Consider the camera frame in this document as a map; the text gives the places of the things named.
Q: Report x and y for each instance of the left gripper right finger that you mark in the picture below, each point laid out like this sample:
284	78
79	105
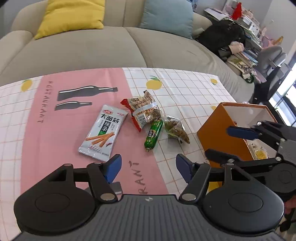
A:
195	175

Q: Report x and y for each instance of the green sausage stick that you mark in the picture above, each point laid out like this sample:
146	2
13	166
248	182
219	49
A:
153	134

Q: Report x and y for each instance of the clear packet of brown nuts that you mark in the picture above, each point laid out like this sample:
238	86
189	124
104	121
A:
175	129

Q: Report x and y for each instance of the yellow cushion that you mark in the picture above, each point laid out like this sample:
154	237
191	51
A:
64	16

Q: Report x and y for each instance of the pink white lemon tablecloth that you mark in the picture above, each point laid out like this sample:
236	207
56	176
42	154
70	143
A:
45	119

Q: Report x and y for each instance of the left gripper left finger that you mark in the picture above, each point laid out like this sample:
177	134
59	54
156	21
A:
101	176

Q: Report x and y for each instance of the peanut snack packet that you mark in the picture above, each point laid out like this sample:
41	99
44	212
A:
144	110

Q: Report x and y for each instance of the beige fabric sofa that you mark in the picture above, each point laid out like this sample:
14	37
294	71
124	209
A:
121	43

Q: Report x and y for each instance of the white gluten stick packet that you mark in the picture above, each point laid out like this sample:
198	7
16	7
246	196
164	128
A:
99	141

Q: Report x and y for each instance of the grey desk chair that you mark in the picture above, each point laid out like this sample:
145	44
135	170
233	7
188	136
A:
268	59

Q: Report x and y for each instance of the black backpack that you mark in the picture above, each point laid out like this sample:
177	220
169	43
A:
223	38

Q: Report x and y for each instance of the light blue cushion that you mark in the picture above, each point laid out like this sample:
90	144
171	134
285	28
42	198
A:
171	16

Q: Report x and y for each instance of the yellow waffle packet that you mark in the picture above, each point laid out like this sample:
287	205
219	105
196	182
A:
258	152

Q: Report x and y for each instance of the stack of books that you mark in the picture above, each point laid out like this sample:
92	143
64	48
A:
249	57

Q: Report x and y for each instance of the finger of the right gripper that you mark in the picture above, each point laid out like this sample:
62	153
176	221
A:
223	158
244	133

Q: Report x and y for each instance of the orange cardboard box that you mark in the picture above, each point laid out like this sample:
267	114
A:
213	132

